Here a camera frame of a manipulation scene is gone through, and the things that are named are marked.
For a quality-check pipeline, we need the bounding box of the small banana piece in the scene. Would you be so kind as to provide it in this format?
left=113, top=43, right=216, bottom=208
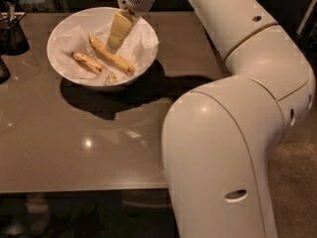
left=105, top=73, right=117, bottom=85

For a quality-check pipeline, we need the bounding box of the black mesh utensil holder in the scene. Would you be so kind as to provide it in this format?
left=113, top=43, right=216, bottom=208
left=0, top=2, right=30, bottom=56

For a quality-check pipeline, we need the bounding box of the white ceramic bowl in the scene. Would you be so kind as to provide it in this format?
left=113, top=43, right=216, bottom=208
left=46, top=6, right=159, bottom=93

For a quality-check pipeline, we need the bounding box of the dark round object left edge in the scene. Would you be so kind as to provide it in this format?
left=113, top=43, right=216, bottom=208
left=0, top=58, right=11, bottom=84

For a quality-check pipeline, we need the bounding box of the white paper liner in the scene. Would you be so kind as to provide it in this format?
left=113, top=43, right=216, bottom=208
left=53, top=13, right=160, bottom=86

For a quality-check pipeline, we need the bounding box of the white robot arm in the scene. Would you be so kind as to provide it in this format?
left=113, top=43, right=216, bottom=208
left=161, top=0, right=316, bottom=238

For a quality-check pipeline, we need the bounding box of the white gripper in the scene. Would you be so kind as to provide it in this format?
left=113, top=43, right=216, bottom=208
left=107, top=0, right=156, bottom=54

